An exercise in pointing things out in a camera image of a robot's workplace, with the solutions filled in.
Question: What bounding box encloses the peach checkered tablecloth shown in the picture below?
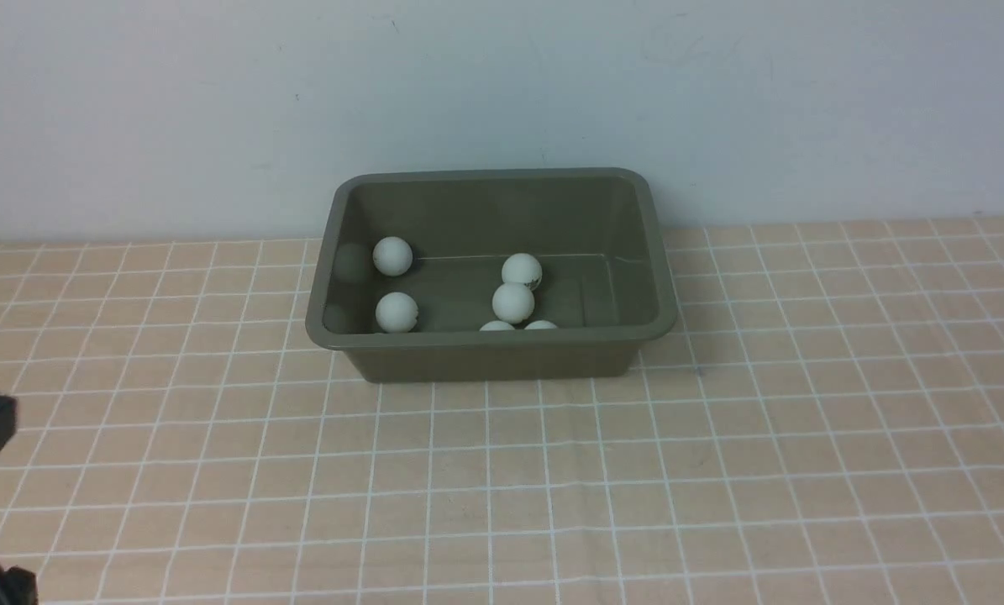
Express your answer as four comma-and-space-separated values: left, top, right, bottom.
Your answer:
0, 218, 1004, 604

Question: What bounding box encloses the white ball with logo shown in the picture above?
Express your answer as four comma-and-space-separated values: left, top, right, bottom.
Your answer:
502, 253, 544, 292

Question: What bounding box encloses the olive green plastic bin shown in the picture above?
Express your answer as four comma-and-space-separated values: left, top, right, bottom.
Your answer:
305, 167, 678, 383

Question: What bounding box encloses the plain white ball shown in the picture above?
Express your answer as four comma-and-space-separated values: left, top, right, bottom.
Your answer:
491, 282, 535, 325

